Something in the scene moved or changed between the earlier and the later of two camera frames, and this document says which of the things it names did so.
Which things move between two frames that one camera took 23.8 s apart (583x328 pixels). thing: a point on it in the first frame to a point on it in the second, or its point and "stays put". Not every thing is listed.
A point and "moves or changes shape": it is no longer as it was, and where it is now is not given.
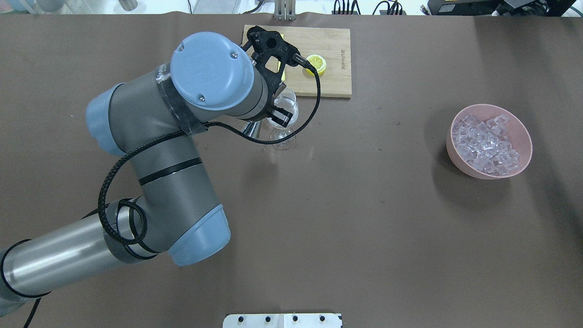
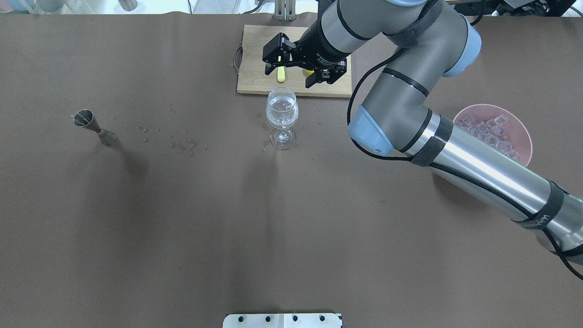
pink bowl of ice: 486,141 stays put
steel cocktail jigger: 253,129 moves or changes shape
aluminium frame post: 285,10 stays put
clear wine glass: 287,100 stays put
